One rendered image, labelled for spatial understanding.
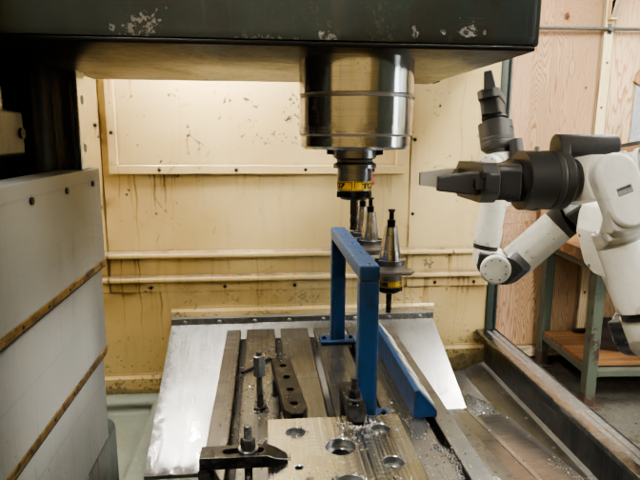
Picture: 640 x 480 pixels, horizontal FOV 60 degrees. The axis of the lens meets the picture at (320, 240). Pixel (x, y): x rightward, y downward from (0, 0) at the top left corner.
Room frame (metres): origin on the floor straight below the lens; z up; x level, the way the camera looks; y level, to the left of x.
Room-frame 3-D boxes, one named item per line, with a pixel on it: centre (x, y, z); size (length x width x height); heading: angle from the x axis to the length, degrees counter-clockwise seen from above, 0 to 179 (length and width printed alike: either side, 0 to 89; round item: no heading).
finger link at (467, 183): (0.77, -0.19, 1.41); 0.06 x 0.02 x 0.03; 96
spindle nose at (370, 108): (0.80, -0.05, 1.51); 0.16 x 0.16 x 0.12
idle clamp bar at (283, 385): (1.08, 0.06, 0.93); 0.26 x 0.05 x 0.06; 11
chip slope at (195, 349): (1.45, 0.01, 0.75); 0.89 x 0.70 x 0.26; 96
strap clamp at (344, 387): (0.93, -0.06, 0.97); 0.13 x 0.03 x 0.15; 6
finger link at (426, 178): (0.86, -0.18, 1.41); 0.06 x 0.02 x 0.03; 96
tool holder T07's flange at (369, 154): (0.80, -0.05, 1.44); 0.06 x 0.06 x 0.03
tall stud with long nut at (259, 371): (1.09, 0.13, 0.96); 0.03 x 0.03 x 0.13
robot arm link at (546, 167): (0.83, -0.28, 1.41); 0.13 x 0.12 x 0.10; 6
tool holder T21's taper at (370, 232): (1.33, -0.12, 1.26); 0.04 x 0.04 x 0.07
